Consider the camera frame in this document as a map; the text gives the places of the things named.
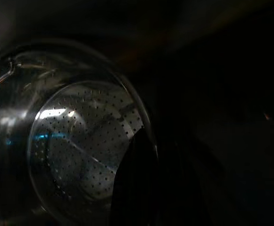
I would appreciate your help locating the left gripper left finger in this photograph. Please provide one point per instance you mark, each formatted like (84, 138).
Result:
(136, 183)

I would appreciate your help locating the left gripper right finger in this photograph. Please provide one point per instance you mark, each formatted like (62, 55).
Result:
(186, 193)

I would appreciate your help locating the deep steel pot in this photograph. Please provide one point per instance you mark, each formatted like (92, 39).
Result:
(80, 141)

